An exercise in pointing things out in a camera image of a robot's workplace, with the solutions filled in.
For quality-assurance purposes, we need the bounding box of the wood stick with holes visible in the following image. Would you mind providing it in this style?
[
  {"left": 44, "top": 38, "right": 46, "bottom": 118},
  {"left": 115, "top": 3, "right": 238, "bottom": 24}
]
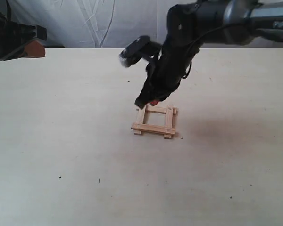
[{"left": 131, "top": 123, "right": 176, "bottom": 136}]

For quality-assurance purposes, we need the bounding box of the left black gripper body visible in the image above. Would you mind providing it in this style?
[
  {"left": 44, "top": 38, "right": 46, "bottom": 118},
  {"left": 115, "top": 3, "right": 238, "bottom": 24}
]
[{"left": 0, "top": 12, "right": 47, "bottom": 61}]

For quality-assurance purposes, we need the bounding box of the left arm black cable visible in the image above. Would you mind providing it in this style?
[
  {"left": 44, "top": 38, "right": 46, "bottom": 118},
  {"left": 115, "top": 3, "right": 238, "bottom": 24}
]
[{"left": 3, "top": 0, "right": 14, "bottom": 26}]

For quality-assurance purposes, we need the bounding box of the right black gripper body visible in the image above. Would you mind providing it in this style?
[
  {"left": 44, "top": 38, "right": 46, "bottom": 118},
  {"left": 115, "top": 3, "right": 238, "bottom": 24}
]
[{"left": 134, "top": 45, "right": 200, "bottom": 109}]

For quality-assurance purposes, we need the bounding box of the white backdrop curtain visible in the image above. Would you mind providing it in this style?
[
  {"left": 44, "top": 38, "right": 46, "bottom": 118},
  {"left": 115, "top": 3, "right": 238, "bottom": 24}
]
[{"left": 4, "top": 0, "right": 283, "bottom": 49}]

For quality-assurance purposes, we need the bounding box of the plain wood stick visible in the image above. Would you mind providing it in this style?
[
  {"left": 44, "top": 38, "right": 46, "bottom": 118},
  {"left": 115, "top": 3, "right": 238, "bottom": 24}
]
[{"left": 134, "top": 107, "right": 146, "bottom": 135}]

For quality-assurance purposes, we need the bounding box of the right grey Piper arm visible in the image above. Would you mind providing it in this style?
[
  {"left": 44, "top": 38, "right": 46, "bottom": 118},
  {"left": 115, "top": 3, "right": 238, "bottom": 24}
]
[{"left": 135, "top": 0, "right": 283, "bottom": 109}]

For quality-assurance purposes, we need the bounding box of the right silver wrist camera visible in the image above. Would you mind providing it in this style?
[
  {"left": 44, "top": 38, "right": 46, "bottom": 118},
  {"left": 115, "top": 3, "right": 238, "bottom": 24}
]
[{"left": 119, "top": 35, "right": 162, "bottom": 68}]

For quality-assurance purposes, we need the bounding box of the thin wood stick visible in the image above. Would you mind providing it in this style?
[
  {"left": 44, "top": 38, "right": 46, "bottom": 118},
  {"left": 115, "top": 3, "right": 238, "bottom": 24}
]
[{"left": 145, "top": 105, "right": 177, "bottom": 115}]

